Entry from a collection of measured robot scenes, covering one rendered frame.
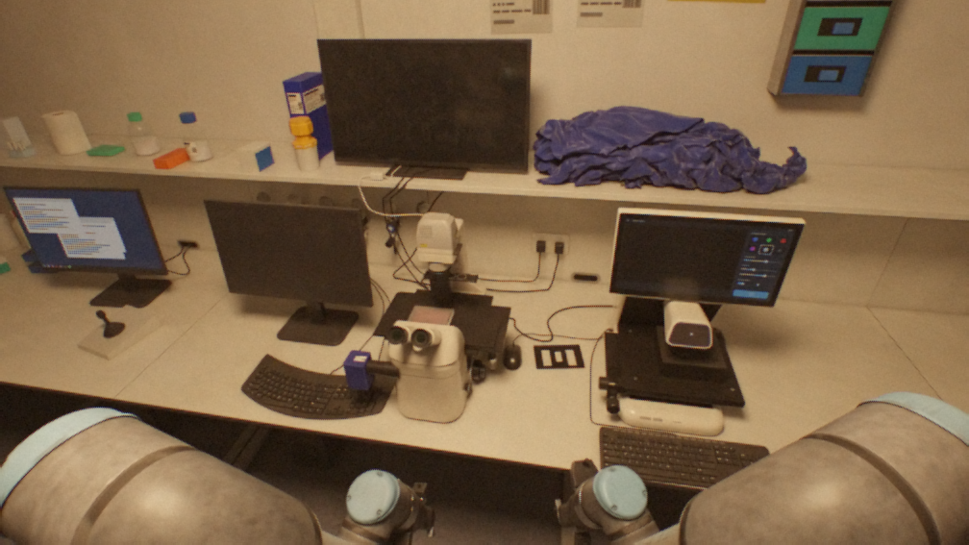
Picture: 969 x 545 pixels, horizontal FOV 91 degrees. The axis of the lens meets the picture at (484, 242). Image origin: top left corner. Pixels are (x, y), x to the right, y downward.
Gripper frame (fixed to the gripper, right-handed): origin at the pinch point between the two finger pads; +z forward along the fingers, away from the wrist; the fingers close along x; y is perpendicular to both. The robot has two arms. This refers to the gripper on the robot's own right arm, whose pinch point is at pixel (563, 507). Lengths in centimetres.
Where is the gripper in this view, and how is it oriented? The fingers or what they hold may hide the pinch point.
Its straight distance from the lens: 135.5
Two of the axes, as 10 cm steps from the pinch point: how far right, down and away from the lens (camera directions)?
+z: -1.5, 6.0, 7.8
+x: 9.8, 0.0, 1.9
